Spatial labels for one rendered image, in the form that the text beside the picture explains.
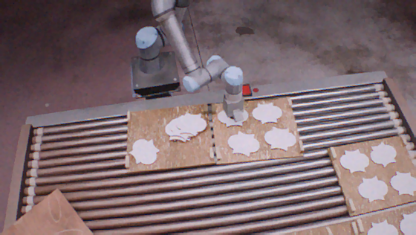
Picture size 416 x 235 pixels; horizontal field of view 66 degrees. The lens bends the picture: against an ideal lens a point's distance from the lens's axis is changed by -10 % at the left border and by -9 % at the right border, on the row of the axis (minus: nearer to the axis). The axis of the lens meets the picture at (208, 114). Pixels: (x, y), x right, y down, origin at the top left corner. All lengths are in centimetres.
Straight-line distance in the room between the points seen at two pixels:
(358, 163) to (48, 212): 139
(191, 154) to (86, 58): 225
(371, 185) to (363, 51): 224
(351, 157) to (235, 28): 232
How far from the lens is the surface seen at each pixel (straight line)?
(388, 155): 181
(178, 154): 166
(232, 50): 347
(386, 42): 397
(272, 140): 169
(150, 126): 178
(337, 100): 195
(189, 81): 152
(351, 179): 168
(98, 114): 193
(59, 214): 156
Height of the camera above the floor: 236
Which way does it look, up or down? 53 degrees down
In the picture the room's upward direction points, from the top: 4 degrees counter-clockwise
